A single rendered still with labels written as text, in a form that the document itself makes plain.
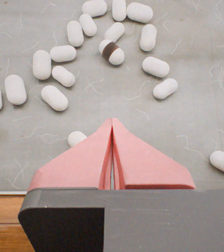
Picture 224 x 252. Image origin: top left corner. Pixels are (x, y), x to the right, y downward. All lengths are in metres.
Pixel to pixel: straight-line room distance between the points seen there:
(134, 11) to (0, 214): 0.29
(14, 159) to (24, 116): 0.05
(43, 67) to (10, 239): 0.19
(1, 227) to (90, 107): 0.16
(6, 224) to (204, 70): 0.29
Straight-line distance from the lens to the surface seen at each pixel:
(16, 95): 0.26
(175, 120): 0.26
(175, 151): 0.25
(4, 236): 0.24
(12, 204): 0.25
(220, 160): 0.25
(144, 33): 0.28
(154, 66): 0.26
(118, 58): 0.26
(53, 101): 0.24
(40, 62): 0.27
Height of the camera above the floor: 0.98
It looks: 76 degrees down
